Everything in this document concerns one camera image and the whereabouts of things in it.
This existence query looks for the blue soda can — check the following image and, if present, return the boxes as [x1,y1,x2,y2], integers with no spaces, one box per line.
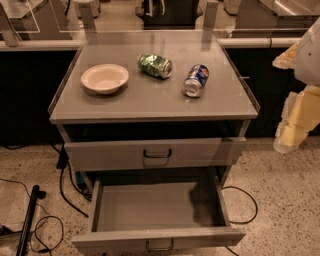
[182,64,209,98]

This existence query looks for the black cable floor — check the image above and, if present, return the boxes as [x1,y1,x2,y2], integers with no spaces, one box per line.
[221,185,259,256]
[49,143,93,218]

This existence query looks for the black cable right floor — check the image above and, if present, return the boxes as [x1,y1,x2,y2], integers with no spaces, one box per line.
[221,185,259,256]

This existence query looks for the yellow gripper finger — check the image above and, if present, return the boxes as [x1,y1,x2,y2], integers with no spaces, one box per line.
[273,85,320,154]
[272,43,299,69]

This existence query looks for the grey top drawer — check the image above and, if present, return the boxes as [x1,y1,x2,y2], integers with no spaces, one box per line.
[65,137,246,171]

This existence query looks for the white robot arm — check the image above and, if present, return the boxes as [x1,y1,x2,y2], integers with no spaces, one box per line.
[272,18,320,154]

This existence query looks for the grey drawer cabinet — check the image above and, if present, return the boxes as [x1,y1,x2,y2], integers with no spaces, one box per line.
[47,29,261,174]

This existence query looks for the white horizontal rail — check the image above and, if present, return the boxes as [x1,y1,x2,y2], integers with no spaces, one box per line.
[0,38,299,52]

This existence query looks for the black pole on floor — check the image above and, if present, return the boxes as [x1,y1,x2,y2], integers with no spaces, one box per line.
[16,185,42,256]

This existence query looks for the grey drawer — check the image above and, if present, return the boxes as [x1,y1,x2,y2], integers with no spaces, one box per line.
[72,175,245,254]
[65,137,246,171]

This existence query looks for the green soda can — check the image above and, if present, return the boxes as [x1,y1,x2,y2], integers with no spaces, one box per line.
[137,53,173,79]

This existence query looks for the black cable left floor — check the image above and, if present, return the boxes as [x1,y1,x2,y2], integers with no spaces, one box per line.
[49,143,93,218]

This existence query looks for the white bowl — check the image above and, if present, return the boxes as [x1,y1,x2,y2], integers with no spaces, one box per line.
[81,64,129,95]

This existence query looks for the thin black cable loop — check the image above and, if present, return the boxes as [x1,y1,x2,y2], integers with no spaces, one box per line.
[0,178,65,256]

